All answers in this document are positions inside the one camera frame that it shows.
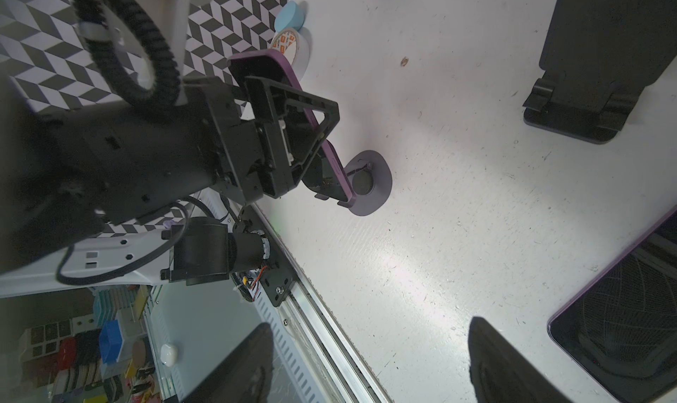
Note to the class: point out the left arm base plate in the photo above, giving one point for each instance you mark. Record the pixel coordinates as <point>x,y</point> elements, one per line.
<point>275,275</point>

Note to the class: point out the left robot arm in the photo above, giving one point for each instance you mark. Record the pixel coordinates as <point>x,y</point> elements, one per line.
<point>66,176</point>

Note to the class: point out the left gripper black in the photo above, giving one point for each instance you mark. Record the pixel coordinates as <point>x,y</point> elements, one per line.
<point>238,146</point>

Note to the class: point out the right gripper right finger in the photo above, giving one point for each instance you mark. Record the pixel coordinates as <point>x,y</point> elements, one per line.
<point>499,373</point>

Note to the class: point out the tape roll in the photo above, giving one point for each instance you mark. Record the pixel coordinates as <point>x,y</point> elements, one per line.
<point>295,48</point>

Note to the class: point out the grey round stand front left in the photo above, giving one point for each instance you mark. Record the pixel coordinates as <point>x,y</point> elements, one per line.
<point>371,180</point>

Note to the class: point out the blue oval object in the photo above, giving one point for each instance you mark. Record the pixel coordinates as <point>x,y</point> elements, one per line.
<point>291,16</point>

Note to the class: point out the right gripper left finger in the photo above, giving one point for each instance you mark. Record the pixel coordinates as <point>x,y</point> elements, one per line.
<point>246,374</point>

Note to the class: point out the black centre stand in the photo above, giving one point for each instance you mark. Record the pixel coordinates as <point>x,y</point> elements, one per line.
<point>598,58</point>

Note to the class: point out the aluminium rail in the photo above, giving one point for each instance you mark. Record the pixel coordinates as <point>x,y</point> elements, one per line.
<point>335,365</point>

